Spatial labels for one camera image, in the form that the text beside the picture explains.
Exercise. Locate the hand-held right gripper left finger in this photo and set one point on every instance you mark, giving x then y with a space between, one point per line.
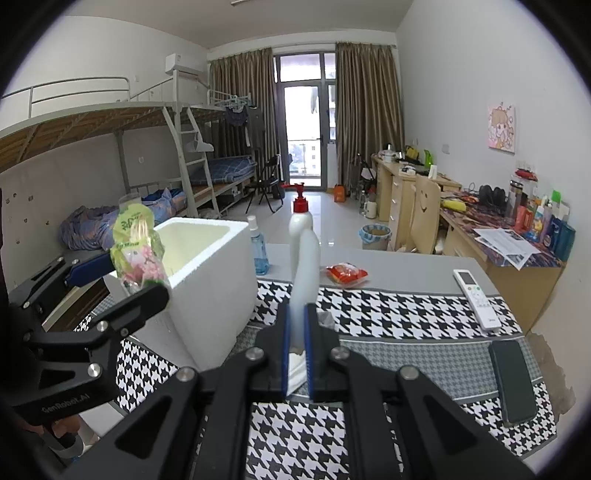
284 350

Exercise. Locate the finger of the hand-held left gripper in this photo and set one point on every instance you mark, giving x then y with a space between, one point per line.
138 304
87 272

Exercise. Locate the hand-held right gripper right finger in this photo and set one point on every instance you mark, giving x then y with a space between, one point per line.
310 350

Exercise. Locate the green printed plastic bag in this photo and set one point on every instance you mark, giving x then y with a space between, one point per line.
136 249

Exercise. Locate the blue face mask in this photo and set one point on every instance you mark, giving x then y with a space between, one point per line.
308 295

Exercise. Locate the white foam box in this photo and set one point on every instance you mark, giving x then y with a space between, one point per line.
207 300

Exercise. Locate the person's left hand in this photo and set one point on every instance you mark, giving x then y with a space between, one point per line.
69 427

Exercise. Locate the blue crumpled blanket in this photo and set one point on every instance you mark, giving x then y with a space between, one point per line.
92 226

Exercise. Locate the red snack packet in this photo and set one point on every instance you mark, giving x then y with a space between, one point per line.
346 274

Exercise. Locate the clear blue spray bottle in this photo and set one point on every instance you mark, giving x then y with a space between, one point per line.
258 254

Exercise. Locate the houndstooth table mat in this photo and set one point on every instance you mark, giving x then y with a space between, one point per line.
415 314

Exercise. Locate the white pump bottle red cap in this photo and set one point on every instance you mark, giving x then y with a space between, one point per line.
298 221

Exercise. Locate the round trash bin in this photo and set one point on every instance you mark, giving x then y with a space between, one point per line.
375 237

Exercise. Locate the large white metal bunk bed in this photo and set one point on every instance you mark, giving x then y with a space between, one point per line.
92 120

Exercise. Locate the white mug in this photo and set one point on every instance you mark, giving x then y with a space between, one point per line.
371 210

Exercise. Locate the orange jug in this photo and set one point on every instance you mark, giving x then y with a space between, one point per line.
340 194

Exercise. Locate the blue checkered mattress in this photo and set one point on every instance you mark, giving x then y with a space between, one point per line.
226 168

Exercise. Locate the black folding chair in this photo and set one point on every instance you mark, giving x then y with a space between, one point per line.
268 184

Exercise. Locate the white hanging bag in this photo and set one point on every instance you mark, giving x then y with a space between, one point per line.
201 145

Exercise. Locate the white remote control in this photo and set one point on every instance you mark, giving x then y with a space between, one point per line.
475 297

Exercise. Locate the light wooden chair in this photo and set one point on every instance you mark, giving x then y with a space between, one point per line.
424 217

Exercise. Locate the light wooden desk with drawers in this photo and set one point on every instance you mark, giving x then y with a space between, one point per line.
397 194

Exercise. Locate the dark folded stand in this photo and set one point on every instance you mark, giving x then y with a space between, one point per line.
362 175

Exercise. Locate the yellow object on desk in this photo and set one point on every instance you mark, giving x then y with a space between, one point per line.
452 204

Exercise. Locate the black smartphone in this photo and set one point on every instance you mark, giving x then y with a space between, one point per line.
512 383

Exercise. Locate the dark blue hanging clothes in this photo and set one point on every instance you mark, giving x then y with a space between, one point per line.
236 117

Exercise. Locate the brown curtain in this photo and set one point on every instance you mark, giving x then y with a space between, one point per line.
369 110
242 120

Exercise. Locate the white cooking pot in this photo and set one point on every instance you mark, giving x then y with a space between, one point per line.
388 153

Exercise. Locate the wooden desk with patterned cover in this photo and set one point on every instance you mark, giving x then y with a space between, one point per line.
521 290

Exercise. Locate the small white metal bunk bed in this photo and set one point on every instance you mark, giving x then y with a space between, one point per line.
231 104

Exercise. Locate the printed paper sheets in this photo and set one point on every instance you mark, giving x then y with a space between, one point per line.
505 244

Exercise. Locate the green bottle on desk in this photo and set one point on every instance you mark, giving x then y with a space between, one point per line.
428 159

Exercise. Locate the white air conditioner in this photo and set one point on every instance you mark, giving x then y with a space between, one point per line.
182 63

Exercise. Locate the glass balcony door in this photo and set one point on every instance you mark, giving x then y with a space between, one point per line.
300 120

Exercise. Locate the black headphones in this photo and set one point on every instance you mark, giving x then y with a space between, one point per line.
491 196

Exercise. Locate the cluster of toiletry bottles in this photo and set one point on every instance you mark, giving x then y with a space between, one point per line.
545 221

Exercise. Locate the pink cartoon wall poster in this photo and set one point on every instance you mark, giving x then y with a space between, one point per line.
501 127

